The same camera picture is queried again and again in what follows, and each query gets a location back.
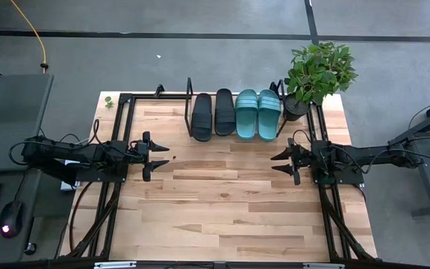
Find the grey side desk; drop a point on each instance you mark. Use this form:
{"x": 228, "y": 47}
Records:
{"x": 9, "y": 112}

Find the grey desk frame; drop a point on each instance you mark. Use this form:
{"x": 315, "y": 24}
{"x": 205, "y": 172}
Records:
{"x": 427, "y": 175}

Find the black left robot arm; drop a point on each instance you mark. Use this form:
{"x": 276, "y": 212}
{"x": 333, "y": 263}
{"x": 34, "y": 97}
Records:
{"x": 69, "y": 151}

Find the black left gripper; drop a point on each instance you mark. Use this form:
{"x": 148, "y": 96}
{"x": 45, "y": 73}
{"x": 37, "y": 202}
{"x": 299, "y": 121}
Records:
{"x": 140, "y": 155}

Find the black rubber slide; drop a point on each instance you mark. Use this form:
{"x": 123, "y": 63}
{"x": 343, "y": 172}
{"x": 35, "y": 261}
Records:
{"x": 202, "y": 119}
{"x": 225, "y": 114}

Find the black computer mouse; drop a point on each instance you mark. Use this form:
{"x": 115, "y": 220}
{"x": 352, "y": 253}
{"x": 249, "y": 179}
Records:
{"x": 10, "y": 218}

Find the teal rubber slide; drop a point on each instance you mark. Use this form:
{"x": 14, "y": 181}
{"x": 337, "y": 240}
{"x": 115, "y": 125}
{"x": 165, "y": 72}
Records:
{"x": 269, "y": 117}
{"x": 246, "y": 116}

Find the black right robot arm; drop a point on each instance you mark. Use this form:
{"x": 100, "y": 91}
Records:
{"x": 368, "y": 155}

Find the potted green plant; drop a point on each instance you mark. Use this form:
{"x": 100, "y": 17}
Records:
{"x": 317, "y": 71}

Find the small green leaf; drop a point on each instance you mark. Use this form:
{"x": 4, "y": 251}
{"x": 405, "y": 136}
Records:
{"x": 109, "y": 102}

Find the black metal shoe shelf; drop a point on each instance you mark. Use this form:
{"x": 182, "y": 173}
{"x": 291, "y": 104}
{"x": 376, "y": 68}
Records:
{"x": 189, "y": 97}

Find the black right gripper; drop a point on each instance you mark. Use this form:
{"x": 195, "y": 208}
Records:
{"x": 302, "y": 160}

